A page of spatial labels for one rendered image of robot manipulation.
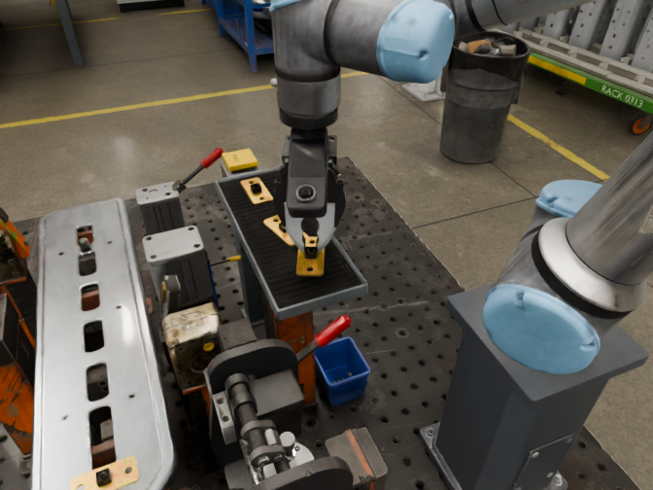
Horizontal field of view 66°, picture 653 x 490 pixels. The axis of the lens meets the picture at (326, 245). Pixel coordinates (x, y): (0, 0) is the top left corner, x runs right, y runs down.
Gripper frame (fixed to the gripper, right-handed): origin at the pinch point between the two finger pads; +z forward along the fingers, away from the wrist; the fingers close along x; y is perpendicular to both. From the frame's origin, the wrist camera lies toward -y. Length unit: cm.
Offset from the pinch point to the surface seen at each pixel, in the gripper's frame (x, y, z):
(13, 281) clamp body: 64, 20, 27
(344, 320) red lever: -4.9, -8.8, 5.5
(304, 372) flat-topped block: 2.3, 7.6, 38.8
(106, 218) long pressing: 48, 35, 21
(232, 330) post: 11.5, -5.7, 11.4
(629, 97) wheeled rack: -207, 289, 96
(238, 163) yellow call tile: 16.0, 32.2, 5.2
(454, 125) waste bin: -77, 243, 97
